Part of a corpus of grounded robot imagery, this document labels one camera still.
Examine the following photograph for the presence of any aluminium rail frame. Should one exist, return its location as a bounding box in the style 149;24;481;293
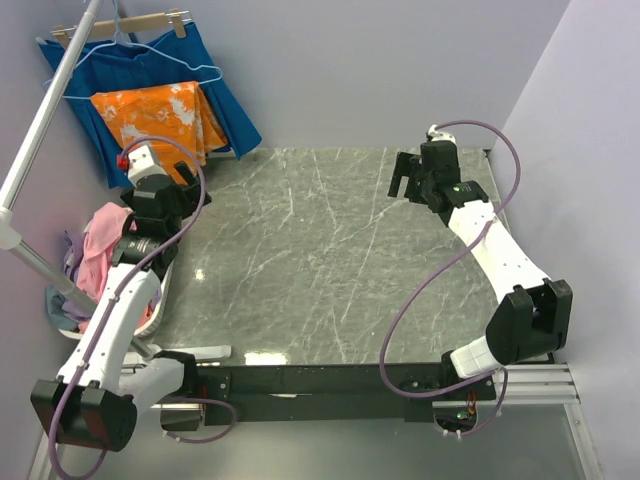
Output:
425;364;605;479

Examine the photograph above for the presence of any black base beam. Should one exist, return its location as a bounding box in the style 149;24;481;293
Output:
139;349;496;432

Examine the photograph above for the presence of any pink t-shirt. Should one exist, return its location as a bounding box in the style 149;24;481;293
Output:
76;202;132;303

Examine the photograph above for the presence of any blue pleated skirt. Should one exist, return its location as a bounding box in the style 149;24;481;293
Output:
65;23;262;188

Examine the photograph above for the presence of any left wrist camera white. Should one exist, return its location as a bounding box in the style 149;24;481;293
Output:
117;144;171;189

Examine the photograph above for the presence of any silver clothes rack pole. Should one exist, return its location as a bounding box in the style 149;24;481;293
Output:
0;0;164;359

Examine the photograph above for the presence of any light blue wire hanger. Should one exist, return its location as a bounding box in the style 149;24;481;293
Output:
41;0;223;101

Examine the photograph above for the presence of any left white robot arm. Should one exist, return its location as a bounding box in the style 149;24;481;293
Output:
30;162;211;452

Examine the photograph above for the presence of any wooden clip hanger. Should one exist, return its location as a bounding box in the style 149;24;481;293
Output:
51;8;194;48

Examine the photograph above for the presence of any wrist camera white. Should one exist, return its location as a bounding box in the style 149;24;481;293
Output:
426;124;457;145
117;144;171;189

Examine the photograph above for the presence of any white laundry basket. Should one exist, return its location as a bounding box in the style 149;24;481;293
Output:
58;265;173;340

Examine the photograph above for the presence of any grey blue garment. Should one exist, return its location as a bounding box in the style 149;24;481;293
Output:
45;285;78;332

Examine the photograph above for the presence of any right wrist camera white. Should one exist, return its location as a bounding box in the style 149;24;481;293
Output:
426;124;457;145

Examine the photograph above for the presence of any lavender garment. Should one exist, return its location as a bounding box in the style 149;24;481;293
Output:
61;231;90;331

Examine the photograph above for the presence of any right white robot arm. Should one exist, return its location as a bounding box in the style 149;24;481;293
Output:
388;140;573;399

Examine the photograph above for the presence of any orange tie-dye cloth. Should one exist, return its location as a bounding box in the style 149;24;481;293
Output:
90;81;228;164

